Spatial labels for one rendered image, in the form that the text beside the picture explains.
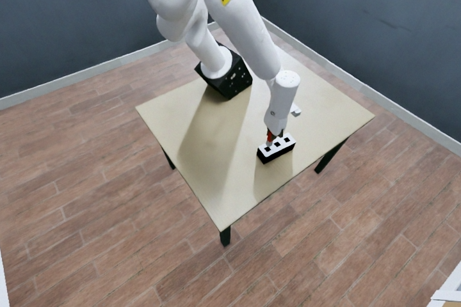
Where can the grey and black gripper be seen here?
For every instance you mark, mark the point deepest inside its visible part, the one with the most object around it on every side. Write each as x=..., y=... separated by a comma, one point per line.
x=275, y=125

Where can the red and grey pin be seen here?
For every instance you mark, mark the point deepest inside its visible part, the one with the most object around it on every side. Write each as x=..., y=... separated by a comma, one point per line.
x=268, y=141

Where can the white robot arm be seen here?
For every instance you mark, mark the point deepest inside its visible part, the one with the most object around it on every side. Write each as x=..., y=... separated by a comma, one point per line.
x=241, y=22

